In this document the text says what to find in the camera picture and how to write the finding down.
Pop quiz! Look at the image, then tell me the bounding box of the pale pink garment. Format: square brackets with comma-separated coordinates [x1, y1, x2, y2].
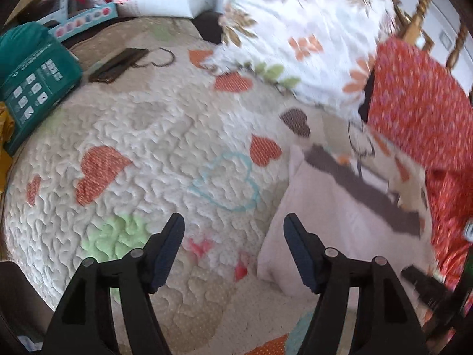
[257, 145, 434, 297]

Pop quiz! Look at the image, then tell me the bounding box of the red floral pillow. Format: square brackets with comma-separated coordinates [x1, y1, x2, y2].
[358, 38, 472, 288]

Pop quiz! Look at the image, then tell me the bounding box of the heart pattern quilt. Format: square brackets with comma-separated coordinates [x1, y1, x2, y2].
[3, 16, 437, 355]

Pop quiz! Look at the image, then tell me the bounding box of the yellow cloth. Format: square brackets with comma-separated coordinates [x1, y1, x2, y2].
[0, 102, 14, 194]

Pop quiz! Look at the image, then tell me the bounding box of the teal box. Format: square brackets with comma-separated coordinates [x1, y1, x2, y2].
[1, 22, 82, 156]

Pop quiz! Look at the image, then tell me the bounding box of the white floral pillow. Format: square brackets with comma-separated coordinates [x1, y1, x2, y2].
[203, 0, 395, 120]

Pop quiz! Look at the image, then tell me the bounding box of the pastel paint box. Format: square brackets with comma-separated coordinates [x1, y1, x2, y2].
[33, 2, 118, 43]

